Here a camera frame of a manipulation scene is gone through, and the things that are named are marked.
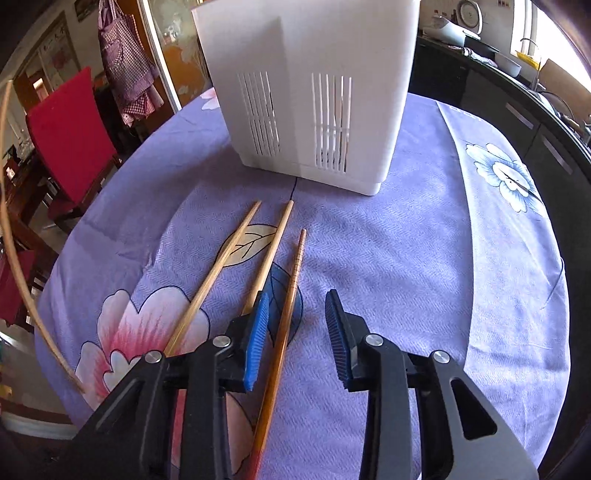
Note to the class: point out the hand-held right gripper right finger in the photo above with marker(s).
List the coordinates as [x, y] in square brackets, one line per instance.
[338, 337]

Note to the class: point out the white rice cooker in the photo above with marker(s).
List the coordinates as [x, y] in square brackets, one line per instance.
[445, 30]

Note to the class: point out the framed wall scroll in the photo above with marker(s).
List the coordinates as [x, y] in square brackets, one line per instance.
[57, 57]

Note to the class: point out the wooden cutting board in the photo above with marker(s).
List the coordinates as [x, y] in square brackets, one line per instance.
[563, 76]

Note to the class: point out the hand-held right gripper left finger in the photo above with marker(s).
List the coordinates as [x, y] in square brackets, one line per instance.
[256, 341]

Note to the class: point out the black inner cooker pot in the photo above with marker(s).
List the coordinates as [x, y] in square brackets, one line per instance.
[480, 46]

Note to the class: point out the dark wall picture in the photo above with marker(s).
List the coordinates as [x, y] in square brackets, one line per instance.
[85, 8]

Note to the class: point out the kitchen window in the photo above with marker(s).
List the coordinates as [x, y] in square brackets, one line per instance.
[563, 27]

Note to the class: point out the glass door with swan print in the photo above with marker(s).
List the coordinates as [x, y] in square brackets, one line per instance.
[180, 69]

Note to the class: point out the yellow tray on windowsill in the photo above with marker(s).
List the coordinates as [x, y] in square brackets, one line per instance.
[526, 57]

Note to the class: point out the dark base cabinets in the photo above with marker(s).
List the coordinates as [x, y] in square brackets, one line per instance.
[485, 97]

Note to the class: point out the red chair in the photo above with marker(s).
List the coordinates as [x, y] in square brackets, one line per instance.
[69, 129]
[14, 286]

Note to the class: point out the white plastic utensil holder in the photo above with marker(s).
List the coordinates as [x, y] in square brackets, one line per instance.
[369, 115]

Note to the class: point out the purple floral tablecloth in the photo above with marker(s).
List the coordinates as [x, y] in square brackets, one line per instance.
[392, 277]

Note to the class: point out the small curved faucet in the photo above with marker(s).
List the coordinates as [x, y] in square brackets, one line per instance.
[535, 60]

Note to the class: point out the white bowl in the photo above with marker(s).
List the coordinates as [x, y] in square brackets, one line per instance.
[508, 64]

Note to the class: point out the purple checkered apron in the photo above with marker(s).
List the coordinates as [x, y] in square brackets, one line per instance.
[124, 60]

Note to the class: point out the dark reddish wooden chopstick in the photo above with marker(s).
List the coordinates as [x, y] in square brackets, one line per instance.
[286, 314]

